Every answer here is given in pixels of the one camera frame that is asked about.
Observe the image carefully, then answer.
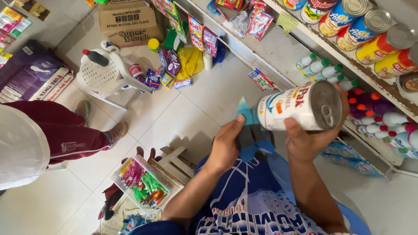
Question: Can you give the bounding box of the blue sachet bundle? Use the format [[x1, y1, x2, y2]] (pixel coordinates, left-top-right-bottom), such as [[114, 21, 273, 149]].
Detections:
[[145, 68, 161, 91]]

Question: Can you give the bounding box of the purple bulk goods pack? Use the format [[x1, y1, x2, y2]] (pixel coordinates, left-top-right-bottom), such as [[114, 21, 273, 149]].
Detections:
[[0, 39, 74, 104]]

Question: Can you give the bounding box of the yellow and blue packet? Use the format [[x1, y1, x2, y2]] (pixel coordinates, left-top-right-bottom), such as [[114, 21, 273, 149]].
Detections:
[[160, 72, 175, 89]]

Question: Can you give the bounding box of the person's right hand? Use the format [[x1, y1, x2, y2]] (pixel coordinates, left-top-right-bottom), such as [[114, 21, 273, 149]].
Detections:
[[284, 83, 351, 164]]

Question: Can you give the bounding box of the small red and white can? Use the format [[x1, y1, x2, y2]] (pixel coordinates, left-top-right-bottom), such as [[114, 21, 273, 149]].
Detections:
[[129, 64, 144, 78]]

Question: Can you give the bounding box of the hanging packets display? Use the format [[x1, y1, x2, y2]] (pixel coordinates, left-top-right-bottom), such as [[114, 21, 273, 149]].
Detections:
[[0, 0, 51, 69]]

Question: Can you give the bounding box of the red and yellow sachet strip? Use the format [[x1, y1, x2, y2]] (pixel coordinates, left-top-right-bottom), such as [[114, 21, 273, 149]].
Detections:
[[187, 13, 205, 52]]

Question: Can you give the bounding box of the white store shelf unit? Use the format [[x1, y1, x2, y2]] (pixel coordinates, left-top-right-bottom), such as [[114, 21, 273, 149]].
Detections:
[[176, 0, 418, 179]]

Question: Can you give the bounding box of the wooden stool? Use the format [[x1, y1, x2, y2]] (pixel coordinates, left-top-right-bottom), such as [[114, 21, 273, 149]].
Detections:
[[150, 146, 197, 197]]

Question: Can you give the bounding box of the green sachet strip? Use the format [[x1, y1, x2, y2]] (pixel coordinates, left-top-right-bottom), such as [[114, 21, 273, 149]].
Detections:
[[161, 0, 189, 45]]

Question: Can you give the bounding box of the small white bottle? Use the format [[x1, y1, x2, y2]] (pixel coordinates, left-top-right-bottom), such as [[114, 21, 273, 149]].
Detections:
[[203, 50, 214, 71]]

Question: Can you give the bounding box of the red box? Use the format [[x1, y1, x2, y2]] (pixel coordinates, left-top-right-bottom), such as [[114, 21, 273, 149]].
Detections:
[[215, 0, 245, 12]]

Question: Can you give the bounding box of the white bottle with green cap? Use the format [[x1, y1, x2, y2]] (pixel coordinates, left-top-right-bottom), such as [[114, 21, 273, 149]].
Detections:
[[327, 74, 346, 85], [338, 80, 361, 92], [302, 58, 331, 78], [311, 64, 344, 82], [295, 53, 318, 71]]

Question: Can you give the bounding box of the pack of blue sachets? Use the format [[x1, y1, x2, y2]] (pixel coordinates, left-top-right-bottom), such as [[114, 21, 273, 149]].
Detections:
[[320, 140, 386, 179]]

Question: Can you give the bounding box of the heap of packets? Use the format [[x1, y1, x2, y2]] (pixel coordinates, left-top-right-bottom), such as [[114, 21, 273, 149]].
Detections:
[[118, 208, 163, 235]]

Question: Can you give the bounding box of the dark bottle with red cap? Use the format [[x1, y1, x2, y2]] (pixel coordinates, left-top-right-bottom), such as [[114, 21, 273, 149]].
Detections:
[[82, 49, 110, 67]]

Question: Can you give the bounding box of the green carton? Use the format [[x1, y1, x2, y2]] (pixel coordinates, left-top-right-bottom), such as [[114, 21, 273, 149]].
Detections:
[[163, 27, 184, 52]]

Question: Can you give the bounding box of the yellow paper note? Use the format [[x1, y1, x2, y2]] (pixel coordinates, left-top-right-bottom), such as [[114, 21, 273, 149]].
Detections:
[[276, 11, 300, 34]]

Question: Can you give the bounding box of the clear plastic bag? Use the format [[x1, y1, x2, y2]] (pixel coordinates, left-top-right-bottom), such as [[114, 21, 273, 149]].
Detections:
[[222, 10, 252, 39]]

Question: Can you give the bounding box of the person's left hand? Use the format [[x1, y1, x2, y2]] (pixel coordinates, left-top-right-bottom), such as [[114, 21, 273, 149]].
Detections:
[[208, 114, 246, 172]]

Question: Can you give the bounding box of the bottle with yellow cap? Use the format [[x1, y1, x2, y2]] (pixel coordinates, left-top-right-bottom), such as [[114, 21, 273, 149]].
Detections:
[[148, 38, 161, 54]]

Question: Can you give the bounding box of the person's blue printed shirt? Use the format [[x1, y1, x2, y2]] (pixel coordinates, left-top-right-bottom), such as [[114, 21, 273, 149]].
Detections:
[[130, 152, 327, 235]]

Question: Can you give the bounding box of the yellow plastic bag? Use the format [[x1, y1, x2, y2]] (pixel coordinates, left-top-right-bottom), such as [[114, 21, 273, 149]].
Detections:
[[176, 47, 205, 81]]

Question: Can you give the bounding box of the white bottle with blue print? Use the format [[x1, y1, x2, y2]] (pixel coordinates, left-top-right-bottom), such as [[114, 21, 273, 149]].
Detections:
[[100, 40, 120, 54]]

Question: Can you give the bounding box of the blue plastic bag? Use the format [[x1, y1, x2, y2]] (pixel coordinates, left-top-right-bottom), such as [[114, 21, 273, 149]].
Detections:
[[213, 39, 227, 64]]

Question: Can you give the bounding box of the heap of colourful lighters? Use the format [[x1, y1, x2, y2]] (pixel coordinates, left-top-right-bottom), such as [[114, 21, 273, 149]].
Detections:
[[119, 159, 169, 207]]

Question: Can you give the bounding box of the purple packets bundle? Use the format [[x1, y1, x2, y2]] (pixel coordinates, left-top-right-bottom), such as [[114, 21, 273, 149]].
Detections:
[[158, 48, 182, 76]]

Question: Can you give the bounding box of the blue cleaning cloth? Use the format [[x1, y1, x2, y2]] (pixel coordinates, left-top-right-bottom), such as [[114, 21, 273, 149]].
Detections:
[[235, 97, 277, 163]]

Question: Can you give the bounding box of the pink sachet strip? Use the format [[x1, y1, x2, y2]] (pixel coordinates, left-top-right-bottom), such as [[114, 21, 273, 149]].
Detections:
[[203, 27, 219, 58]]

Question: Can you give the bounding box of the clear plastic container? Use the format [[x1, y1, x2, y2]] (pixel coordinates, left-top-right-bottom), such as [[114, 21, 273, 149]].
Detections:
[[111, 155, 172, 210]]

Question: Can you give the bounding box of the row of milk cans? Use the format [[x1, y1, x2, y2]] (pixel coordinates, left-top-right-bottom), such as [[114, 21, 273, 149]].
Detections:
[[282, 0, 418, 81]]

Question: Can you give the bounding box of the blue and white packet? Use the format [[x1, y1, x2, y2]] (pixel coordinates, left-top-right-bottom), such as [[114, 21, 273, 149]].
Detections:
[[173, 78, 194, 89]]

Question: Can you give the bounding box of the round tin with brown label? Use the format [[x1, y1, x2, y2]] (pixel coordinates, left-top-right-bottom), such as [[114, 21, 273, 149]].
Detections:
[[396, 72, 418, 99]]

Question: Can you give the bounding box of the large brown cardboard box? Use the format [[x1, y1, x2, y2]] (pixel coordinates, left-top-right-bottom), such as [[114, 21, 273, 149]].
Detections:
[[99, 6, 165, 48]]

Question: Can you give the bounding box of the white tin can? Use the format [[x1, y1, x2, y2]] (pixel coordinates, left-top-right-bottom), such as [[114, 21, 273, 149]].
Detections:
[[256, 80, 343, 132]]

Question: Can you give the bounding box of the green and white sachet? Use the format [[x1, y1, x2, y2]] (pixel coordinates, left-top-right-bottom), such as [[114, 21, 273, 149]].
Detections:
[[248, 68, 275, 92]]

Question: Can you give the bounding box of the group of colourful capped bottles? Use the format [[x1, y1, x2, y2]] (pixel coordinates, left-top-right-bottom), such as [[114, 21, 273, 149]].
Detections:
[[344, 88, 418, 160]]

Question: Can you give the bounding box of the white plastic chair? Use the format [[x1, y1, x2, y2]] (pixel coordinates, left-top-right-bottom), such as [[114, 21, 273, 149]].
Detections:
[[76, 49, 155, 112]]

